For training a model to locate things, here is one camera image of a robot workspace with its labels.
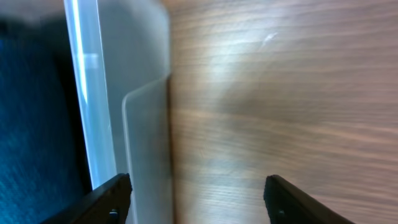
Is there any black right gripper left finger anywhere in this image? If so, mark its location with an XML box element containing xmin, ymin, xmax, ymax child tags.
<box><xmin>43</xmin><ymin>174</ymin><xmax>132</xmax><ymax>224</ymax></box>

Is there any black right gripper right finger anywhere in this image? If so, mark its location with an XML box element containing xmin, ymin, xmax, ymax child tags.
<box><xmin>264</xmin><ymin>175</ymin><xmax>353</xmax><ymax>224</ymax></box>

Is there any teal towel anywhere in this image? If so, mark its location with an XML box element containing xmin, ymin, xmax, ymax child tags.
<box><xmin>1</xmin><ymin>38</ymin><xmax>84</xmax><ymax>223</ymax></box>

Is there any black cloth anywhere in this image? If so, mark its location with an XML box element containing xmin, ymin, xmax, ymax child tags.
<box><xmin>1</xmin><ymin>16</ymin><xmax>92</xmax><ymax>194</ymax></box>

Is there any clear plastic container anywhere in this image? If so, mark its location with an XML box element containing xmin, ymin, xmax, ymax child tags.
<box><xmin>0</xmin><ymin>0</ymin><xmax>174</xmax><ymax>224</ymax></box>

